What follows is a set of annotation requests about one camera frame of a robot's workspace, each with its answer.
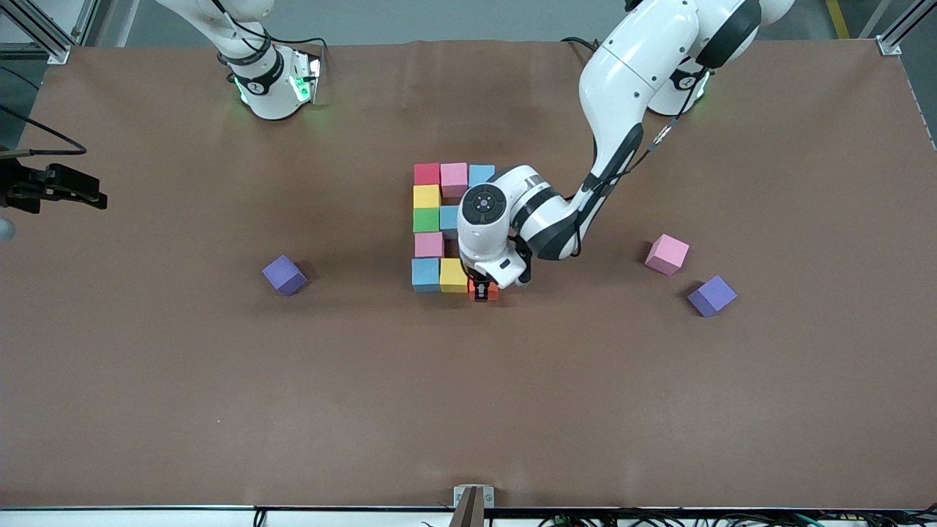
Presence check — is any purple foam cube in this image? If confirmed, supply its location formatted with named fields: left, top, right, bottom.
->
left=687, top=274, right=739, bottom=318
left=262, top=254, right=308, bottom=297

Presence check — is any brown table mat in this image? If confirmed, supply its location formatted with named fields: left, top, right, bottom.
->
left=0, top=38, right=937, bottom=509

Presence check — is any base connector box green light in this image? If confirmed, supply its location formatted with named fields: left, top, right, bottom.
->
left=289, top=48, right=323, bottom=105

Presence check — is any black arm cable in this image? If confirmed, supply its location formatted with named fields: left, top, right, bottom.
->
left=571, top=66, right=711, bottom=257
left=0, top=106, right=88, bottom=157

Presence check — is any aluminium frame post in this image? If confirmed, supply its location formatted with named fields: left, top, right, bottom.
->
left=860, top=0, right=937, bottom=56
left=0, top=0, right=100, bottom=65

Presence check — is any metal mount bracket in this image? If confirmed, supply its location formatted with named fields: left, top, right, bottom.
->
left=452, top=485, right=496, bottom=527

